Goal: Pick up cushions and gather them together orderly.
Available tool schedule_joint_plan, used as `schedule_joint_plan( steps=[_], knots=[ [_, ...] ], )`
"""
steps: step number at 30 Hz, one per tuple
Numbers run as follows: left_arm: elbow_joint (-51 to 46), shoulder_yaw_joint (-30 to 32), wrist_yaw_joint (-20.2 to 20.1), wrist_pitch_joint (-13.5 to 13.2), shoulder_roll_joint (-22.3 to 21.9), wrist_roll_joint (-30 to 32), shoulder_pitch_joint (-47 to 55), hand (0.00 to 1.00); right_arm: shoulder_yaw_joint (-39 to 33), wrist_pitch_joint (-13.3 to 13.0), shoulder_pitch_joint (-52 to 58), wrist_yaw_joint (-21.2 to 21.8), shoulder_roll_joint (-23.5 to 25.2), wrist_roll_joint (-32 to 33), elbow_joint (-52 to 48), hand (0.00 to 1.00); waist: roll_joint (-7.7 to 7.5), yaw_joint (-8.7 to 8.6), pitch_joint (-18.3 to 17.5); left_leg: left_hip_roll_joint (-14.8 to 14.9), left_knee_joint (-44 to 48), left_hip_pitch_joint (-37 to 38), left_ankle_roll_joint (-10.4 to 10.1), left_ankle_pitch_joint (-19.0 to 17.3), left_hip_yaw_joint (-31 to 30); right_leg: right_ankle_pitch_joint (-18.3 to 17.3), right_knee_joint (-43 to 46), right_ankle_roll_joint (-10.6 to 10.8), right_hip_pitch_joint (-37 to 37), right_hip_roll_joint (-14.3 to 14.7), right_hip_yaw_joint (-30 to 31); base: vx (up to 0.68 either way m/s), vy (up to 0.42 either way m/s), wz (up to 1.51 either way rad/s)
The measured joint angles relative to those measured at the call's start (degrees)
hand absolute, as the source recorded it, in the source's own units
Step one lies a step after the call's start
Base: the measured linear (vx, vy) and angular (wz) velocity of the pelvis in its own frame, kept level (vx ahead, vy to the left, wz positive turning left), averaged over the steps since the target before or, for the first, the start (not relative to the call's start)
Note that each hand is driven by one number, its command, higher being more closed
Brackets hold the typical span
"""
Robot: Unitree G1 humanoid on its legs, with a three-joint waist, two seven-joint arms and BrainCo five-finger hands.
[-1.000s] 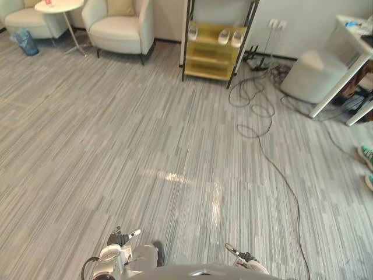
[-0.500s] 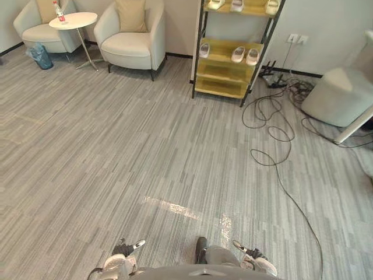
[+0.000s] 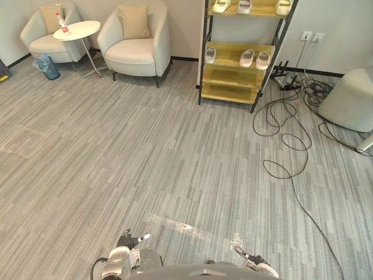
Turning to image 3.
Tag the small light grey armchair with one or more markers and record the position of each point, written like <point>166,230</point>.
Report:
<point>43,46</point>

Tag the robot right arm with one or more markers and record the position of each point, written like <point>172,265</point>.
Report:
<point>268,269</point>

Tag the large light grey armchair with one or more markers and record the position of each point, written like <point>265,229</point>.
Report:
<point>132,55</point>

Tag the bin with blue bag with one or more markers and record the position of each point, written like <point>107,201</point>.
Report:
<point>50,69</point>

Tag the grey robot body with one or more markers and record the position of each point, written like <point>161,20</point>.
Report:
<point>204,274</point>

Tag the clear red-label water bottle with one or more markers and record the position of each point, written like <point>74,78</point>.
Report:
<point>61,22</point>

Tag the light grey round ottoman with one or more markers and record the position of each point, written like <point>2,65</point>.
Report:
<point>348,100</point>

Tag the beige cushion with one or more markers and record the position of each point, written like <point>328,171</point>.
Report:
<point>134,21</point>
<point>49,17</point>

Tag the black metal floor stand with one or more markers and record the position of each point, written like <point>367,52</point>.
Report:
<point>287,83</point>

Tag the black and yellow box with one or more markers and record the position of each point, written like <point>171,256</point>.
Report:
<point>4,73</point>

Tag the white wall socket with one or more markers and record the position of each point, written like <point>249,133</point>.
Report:
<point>306,35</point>
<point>318,37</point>

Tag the white stand base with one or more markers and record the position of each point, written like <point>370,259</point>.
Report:
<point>365,147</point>

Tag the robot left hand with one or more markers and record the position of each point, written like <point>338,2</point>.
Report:
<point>128,241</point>

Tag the white slipper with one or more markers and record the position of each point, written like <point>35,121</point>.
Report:
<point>210,55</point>
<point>262,60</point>
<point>220,6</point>
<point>246,59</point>
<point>284,7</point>
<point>244,6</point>

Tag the black-frame wooden shelf rack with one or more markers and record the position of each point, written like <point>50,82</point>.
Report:
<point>230,78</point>

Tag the round white side table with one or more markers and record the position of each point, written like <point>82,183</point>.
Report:
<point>78,29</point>

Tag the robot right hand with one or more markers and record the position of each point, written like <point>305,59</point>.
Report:
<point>253,259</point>

